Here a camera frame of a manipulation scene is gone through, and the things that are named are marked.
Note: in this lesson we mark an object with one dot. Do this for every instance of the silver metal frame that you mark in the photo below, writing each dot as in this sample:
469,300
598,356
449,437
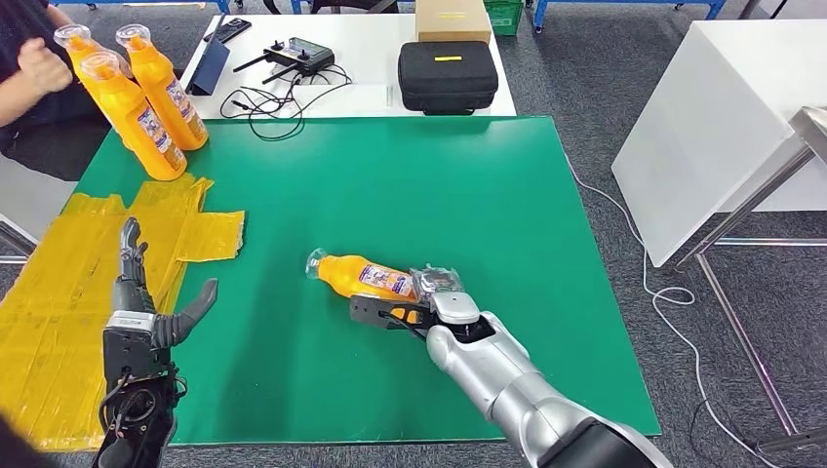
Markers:
743,208

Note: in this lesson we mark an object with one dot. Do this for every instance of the black robot body part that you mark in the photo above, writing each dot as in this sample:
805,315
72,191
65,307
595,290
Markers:
19,446

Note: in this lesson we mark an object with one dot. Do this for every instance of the white side table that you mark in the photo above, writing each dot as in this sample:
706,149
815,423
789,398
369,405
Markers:
711,129

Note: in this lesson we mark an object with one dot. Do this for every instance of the orange detergent bottle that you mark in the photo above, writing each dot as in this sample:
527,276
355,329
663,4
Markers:
349,271
77,48
136,123
168,97

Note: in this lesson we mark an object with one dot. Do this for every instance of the grey side table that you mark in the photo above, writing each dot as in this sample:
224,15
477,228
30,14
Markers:
26,194

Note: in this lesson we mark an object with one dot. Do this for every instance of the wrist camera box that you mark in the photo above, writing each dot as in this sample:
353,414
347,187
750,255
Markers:
375,310
129,342

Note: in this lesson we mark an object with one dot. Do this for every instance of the green table mat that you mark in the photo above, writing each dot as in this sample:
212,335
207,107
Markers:
420,194

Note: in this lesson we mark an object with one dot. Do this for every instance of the person's right forearm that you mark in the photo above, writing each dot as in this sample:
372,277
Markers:
16,106

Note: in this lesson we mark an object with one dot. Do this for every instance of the black remote controller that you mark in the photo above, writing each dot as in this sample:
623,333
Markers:
300,56

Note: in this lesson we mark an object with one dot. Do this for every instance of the black carrying case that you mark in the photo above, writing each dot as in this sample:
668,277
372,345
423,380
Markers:
446,84

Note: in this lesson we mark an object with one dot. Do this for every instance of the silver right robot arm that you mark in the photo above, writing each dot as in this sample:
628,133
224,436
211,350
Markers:
510,387

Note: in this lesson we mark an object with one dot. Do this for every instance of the green plastic crate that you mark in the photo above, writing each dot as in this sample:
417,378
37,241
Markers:
504,16

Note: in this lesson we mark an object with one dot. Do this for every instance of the dark blue tablet cover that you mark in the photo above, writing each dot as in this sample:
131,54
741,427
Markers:
208,69

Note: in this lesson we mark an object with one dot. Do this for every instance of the cardboard box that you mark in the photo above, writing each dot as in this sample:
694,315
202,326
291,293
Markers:
452,19

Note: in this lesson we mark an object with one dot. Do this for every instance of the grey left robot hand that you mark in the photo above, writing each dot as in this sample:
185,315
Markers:
132,294

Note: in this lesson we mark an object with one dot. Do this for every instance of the person's right hand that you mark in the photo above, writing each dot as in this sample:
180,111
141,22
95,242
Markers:
44,68

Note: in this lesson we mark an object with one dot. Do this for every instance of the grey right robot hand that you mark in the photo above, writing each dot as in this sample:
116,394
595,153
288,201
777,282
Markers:
439,281

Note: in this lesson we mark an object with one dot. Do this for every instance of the yellow tape patch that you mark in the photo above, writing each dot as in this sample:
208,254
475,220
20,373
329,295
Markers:
64,258

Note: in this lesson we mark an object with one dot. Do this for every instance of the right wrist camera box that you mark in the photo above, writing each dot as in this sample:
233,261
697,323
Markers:
375,310

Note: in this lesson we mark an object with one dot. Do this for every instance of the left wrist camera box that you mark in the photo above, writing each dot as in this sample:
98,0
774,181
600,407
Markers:
129,342

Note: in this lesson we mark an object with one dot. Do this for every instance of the blue metal frame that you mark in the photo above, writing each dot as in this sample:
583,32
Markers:
539,13
221,5

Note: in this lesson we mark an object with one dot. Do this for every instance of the person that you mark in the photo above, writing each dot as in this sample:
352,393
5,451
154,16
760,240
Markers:
39,152

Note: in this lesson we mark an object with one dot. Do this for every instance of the black phone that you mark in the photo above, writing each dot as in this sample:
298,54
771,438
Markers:
227,30

